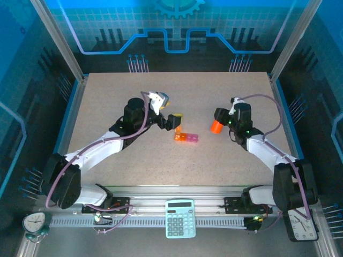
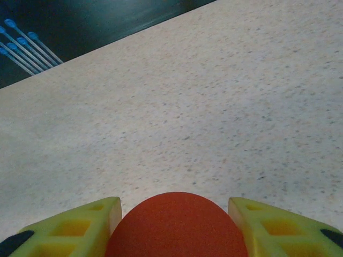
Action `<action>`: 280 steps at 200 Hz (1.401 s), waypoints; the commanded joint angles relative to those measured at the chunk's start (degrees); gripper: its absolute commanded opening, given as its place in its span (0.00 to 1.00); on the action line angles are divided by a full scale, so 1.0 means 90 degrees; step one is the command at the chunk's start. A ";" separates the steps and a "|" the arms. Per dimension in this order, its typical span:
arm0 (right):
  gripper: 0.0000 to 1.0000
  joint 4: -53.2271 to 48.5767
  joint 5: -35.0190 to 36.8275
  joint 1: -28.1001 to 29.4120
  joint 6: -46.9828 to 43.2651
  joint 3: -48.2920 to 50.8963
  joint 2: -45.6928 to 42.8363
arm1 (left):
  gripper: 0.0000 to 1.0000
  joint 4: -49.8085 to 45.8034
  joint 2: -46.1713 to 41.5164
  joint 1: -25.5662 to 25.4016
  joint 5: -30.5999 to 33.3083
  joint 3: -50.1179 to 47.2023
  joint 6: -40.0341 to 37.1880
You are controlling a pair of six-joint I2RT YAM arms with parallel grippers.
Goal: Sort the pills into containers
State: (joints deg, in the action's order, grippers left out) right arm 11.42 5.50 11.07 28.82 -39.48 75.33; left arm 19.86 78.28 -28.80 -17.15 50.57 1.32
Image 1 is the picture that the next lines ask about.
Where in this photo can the orange pill bottle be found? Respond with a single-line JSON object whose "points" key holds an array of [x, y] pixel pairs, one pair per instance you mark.
{"points": [[216, 127]]}

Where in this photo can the orange and pink pill organizer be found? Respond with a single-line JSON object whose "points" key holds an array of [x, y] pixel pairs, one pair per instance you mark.
{"points": [[190, 137]]}

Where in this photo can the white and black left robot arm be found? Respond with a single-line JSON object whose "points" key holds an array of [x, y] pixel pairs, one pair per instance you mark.
{"points": [[91, 152]]}

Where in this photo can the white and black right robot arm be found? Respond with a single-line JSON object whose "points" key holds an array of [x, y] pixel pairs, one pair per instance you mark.
{"points": [[265, 150]]}

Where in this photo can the teal calculator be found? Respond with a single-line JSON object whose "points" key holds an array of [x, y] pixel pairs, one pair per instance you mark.
{"points": [[180, 218]]}

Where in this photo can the black rectangular clock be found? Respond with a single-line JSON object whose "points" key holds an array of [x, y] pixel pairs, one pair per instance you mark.
{"points": [[300, 227]]}

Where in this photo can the green alarm clock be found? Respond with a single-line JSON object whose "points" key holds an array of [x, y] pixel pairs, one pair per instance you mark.
{"points": [[34, 223]]}

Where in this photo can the aluminium side rail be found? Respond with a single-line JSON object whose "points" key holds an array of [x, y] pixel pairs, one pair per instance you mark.
{"points": [[275, 91], [75, 107]]}

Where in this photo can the aluminium front rail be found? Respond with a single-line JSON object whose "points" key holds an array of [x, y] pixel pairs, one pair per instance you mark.
{"points": [[171, 192]]}

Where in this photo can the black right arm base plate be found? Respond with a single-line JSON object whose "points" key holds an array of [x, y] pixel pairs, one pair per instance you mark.
{"points": [[233, 204]]}

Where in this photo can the aluminium frame post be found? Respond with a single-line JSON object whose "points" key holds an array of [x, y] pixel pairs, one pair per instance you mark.
{"points": [[294, 40], [57, 40]]}

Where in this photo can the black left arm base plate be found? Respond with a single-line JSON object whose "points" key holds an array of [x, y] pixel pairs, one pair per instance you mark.
{"points": [[120, 203]]}

